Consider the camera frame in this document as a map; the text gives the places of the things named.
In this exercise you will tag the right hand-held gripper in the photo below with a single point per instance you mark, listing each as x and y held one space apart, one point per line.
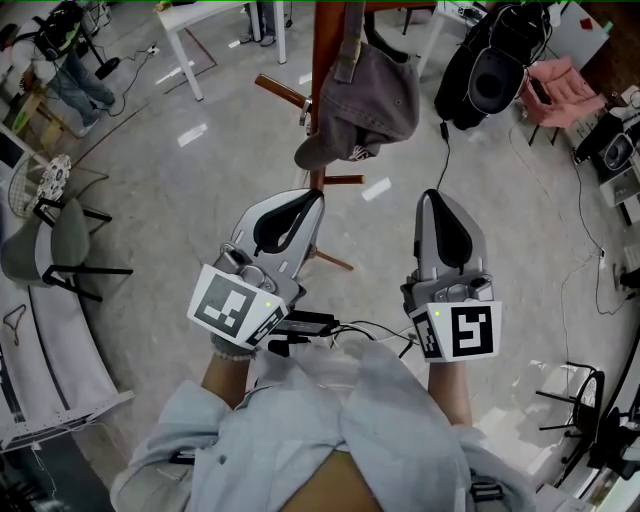
470 330

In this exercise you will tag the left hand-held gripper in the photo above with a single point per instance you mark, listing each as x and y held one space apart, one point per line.
225 310

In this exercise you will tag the grey baseball cap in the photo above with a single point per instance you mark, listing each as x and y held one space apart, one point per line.
370 100

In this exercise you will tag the brown wooden coat rack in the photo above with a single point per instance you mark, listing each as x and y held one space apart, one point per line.
325 60

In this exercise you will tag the person's right forearm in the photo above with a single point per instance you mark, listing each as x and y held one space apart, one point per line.
450 395

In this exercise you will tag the person's left forearm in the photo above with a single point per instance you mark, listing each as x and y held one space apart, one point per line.
225 385

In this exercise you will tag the black battery pack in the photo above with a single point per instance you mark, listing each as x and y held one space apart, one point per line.
305 324

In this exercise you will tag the white long tube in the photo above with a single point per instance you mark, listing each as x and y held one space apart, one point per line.
306 112

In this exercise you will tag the black handheld device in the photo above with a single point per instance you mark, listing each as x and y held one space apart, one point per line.
541 92

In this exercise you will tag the pink chair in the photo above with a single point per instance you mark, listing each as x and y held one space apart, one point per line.
565 95

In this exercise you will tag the person's light blue shirt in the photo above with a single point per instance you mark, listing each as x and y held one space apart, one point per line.
280 425

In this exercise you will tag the grey white machine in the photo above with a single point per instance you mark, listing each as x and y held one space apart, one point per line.
617 150

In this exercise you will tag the white table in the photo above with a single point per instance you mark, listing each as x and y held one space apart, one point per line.
185 50

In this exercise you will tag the grey chair with black legs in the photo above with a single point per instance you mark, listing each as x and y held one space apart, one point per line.
65 240

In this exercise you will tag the black metal chair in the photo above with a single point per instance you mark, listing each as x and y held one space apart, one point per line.
587 400

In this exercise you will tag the round patterned cushion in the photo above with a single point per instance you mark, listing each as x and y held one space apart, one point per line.
54 176

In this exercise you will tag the black round-base stand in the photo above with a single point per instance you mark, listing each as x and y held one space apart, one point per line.
106 69

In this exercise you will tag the white panel with red patch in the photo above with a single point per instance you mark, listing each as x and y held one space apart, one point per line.
580 35

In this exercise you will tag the white curved bench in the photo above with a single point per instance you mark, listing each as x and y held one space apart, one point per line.
55 340

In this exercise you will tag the person's chest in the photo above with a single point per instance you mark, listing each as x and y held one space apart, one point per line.
332 485

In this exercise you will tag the thin clothes hanger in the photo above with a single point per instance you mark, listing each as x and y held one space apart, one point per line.
15 320

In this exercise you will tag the white perforated metal beam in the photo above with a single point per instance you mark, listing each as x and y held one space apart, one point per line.
65 417

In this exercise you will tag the white desk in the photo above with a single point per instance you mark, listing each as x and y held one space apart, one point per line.
590 492

